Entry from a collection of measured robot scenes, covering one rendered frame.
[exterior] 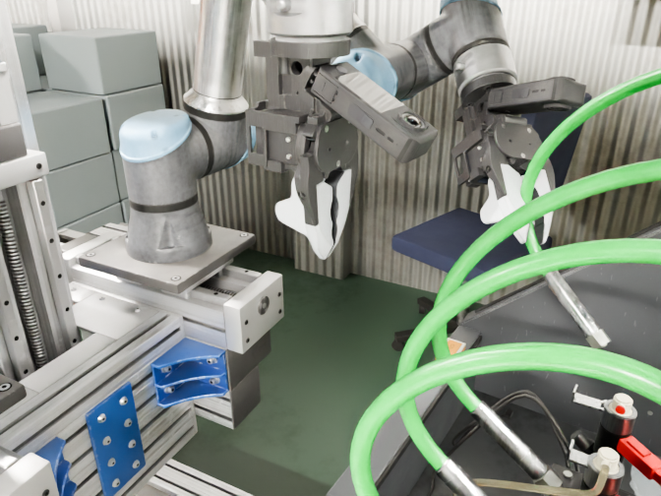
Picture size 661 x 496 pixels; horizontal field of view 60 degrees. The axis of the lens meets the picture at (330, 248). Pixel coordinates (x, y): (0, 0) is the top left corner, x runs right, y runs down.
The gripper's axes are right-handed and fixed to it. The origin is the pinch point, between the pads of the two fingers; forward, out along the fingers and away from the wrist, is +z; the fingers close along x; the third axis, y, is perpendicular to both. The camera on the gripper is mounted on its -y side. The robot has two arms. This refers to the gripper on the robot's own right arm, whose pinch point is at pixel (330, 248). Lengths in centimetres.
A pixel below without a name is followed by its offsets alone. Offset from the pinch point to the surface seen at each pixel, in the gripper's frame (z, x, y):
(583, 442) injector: 16.2, -4.7, -26.4
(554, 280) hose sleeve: 5.9, -16.7, -19.1
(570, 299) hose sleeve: 7.3, -15.9, -21.2
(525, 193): -2.8, -18.9, -14.1
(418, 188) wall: 69, -200, 77
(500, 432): 11.7, 3.4, -20.1
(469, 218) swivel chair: 71, -182, 44
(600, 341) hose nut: 10.4, -14.1, -25.2
